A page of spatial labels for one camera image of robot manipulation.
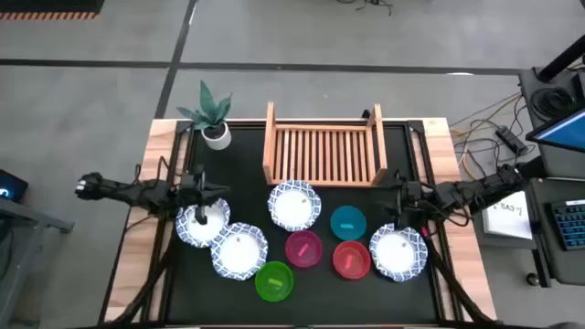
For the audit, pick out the blue patterned paper bowl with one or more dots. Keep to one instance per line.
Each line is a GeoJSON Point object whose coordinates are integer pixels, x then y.
{"type": "Point", "coordinates": [294, 208]}
{"type": "Point", "coordinates": [191, 230]}
{"type": "Point", "coordinates": [239, 253]}
{"type": "Point", "coordinates": [395, 253]}

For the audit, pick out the grey desk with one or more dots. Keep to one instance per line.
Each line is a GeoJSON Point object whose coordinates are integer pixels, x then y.
{"type": "Point", "coordinates": [530, 91]}

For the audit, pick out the grey metal cart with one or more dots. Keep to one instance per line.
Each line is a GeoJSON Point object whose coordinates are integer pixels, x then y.
{"type": "Point", "coordinates": [27, 215]}

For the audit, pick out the green plastic bowl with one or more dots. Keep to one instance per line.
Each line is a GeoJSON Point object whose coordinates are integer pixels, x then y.
{"type": "Point", "coordinates": [267, 274]}

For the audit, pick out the black pole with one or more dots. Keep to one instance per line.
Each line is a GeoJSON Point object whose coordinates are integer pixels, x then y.
{"type": "Point", "coordinates": [562, 59]}

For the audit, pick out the computer monitor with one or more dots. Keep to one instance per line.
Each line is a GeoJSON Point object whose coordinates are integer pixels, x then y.
{"type": "Point", "coordinates": [566, 132]}

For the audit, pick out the white paper sheet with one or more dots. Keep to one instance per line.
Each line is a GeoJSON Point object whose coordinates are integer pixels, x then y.
{"type": "Point", "coordinates": [507, 224]}

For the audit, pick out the black table mat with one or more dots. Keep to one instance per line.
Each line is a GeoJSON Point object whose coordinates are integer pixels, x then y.
{"type": "Point", "coordinates": [320, 301]}

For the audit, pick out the black mat with orange stripes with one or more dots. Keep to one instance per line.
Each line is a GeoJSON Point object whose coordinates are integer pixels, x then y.
{"type": "Point", "coordinates": [45, 5]}

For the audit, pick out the black device with blue light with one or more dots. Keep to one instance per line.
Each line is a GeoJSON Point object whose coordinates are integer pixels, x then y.
{"type": "Point", "coordinates": [11, 185]}

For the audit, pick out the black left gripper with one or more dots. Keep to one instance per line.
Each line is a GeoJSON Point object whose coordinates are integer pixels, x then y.
{"type": "Point", "coordinates": [201, 192]}

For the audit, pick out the red plastic bowl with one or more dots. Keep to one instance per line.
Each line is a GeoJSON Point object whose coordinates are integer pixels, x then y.
{"type": "Point", "coordinates": [343, 253]}

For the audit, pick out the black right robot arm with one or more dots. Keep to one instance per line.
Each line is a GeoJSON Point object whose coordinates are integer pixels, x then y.
{"type": "Point", "coordinates": [480, 187]}

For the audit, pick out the magenta plastic bowl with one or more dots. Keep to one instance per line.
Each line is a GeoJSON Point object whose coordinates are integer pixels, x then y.
{"type": "Point", "coordinates": [294, 242]}

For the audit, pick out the green plant in white pot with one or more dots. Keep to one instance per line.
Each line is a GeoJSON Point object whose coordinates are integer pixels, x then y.
{"type": "Point", "coordinates": [217, 137]}

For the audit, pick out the wooden slatted shelf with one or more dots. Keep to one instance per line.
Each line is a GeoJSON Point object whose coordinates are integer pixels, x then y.
{"type": "Point", "coordinates": [320, 155]}

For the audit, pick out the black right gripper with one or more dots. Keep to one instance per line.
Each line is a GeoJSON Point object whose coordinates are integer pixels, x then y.
{"type": "Point", "coordinates": [411, 193]}

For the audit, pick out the backlit keyboard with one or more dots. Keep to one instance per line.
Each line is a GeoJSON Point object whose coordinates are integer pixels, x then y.
{"type": "Point", "coordinates": [571, 226]}

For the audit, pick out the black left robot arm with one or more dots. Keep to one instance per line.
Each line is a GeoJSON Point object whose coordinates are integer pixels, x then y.
{"type": "Point", "coordinates": [128, 192]}

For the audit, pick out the grey equipment cart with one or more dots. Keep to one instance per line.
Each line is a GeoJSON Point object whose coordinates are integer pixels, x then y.
{"type": "Point", "coordinates": [548, 265]}

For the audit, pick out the black power strip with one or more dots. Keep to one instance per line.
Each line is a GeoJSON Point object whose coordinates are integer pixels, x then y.
{"type": "Point", "coordinates": [509, 139]}

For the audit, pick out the teal plastic bowl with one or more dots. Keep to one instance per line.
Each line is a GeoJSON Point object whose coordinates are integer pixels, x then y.
{"type": "Point", "coordinates": [340, 219]}

